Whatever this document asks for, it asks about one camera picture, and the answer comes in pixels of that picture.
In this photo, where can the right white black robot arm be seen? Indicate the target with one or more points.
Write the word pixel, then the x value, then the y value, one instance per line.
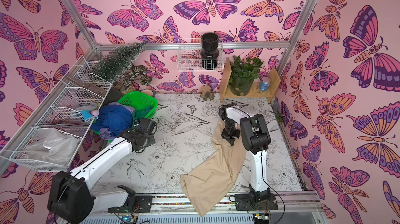
pixel 255 137

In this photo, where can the black ribbed vase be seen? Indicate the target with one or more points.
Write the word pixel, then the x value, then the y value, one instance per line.
pixel 209 51

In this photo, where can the small tree stump ornament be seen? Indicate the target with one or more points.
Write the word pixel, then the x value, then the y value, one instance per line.
pixel 207 94

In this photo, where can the frosted miniature christmas tree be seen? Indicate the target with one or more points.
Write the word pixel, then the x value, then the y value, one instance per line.
pixel 114 64

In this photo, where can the striped leaf plant in basket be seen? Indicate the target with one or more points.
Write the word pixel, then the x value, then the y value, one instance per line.
pixel 133 79

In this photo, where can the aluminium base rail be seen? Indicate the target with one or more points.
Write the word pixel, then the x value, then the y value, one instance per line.
pixel 234 208

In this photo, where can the blue tin can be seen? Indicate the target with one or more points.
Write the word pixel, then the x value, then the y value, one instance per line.
pixel 264 84

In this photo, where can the beige t-shirt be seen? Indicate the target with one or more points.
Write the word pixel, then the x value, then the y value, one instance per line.
pixel 210 181

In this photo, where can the blue and pink toy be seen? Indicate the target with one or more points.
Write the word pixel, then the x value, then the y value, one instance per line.
pixel 88 112

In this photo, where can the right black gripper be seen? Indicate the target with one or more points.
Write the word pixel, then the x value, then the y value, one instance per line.
pixel 229 132

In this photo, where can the pink bowl with grey rim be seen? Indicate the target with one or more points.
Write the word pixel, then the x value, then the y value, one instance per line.
pixel 149 92

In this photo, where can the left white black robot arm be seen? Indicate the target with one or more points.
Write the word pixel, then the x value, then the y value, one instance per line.
pixel 71 197

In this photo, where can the blue t-shirt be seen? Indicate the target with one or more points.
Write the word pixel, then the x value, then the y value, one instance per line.
pixel 113 118

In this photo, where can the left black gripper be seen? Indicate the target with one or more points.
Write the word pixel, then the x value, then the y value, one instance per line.
pixel 153 140

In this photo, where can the green potted plant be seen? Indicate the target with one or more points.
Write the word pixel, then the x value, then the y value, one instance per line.
pixel 244 71

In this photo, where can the lilac t-shirt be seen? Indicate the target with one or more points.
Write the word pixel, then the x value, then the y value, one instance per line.
pixel 105 134

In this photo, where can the small white wire basket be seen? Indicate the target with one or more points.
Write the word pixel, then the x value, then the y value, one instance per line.
pixel 189 56

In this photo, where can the white wire wall shelf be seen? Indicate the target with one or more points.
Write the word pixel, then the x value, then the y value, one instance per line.
pixel 79 87

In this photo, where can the clear plastic bag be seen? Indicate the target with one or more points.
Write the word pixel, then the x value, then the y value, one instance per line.
pixel 52 146

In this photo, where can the wooden corner shelf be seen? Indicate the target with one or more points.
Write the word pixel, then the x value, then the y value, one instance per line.
pixel 255 92

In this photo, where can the green plastic laundry basket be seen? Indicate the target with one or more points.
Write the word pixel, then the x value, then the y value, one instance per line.
pixel 145 106

